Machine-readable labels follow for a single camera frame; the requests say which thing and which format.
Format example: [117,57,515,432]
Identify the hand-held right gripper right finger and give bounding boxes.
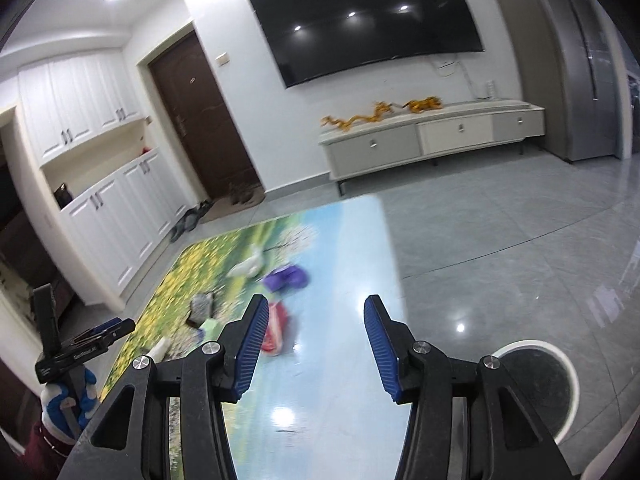
[363,294,576,480]

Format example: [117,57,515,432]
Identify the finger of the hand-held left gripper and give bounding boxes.
[74,316,136,350]

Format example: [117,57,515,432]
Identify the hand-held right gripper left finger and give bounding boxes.
[57,294,271,480]

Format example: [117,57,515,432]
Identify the pink red wrapper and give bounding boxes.
[259,302,290,357]

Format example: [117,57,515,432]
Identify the white bin with black liner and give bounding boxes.
[491,339,581,450]

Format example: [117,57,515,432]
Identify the person's left forearm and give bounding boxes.
[19,417,77,480]

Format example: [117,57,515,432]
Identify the person's left hand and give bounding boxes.
[39,365,99,437]

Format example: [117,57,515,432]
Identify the white grey printed packet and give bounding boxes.
[187,291,217,329]

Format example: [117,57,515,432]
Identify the crumpled purple plastic bag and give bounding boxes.
[262,265,309,294]

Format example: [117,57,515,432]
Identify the clear white plastic bag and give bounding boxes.
[227,244,264,279]

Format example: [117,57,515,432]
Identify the white cupboard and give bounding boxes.
[16,50,195,307]

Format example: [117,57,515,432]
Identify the dark shoes by cupboard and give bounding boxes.
[166,199,214,244]

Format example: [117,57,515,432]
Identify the brown door mat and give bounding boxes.
[199,189,267,224]

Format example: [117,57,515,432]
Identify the dark shoes by door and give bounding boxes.
[227,182,262,207]

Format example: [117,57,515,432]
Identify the white grey television cabinet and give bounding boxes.
[318,101,546,197]

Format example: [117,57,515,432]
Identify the yellow dragon figurine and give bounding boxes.
[321,101,397,131]

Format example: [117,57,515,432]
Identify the dark brown door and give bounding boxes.
[148,30,264,204]

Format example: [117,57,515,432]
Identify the yellow tiger figurine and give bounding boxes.
[402,98,444,114]

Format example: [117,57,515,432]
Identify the grey refrigerator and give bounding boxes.
[524,0,635,162]

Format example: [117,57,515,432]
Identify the television cable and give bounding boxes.
[449,59,494,102]

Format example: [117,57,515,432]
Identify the black wall television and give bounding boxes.
[245,0,487,90]

